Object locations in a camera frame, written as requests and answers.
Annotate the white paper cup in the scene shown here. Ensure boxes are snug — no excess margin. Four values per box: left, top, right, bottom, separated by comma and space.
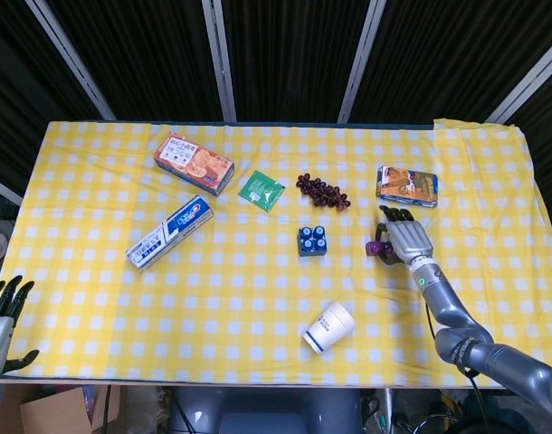
302, 301, 357, 354

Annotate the blue plastic building brick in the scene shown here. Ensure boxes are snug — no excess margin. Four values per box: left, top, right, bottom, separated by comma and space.
297, 224, 328, 258

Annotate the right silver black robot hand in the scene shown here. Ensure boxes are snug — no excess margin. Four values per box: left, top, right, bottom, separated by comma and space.
373, 204, 434, 267

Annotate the green sachet packet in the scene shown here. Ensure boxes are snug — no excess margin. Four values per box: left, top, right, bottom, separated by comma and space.
237, 170, 287, 213

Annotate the blue white toothpaste box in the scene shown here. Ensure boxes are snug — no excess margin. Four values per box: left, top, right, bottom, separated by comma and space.
125, 194, 214, 272

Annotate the yellow white checkered tablecloth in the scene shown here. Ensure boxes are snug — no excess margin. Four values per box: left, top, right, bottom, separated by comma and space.
0, 117, 552, 388

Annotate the orange brown snack box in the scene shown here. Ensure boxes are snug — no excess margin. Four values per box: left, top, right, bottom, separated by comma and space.
376, 165, 440, 209

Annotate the brown cardboard box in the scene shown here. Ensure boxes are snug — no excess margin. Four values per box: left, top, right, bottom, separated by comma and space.
4, 384, 121, 434

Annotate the orange biscuit box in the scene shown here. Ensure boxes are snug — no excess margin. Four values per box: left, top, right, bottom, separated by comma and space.
151, 131, 236, 198

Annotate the bunch of dark red grapes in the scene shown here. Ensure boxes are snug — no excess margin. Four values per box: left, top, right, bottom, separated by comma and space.
296, 173, 351, 211

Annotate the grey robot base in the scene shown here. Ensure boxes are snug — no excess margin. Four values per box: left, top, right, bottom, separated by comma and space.
169, 386, 365, 434

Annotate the purple toy block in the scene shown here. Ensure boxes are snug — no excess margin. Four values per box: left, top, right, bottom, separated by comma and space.
365, 240, 395, 257

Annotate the grey metal frame post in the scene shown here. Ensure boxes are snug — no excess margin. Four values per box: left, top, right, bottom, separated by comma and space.
201, 0, 238, 122
485, 42, 552, 125
24, 0, 118, 121
337, 0, 387, 124

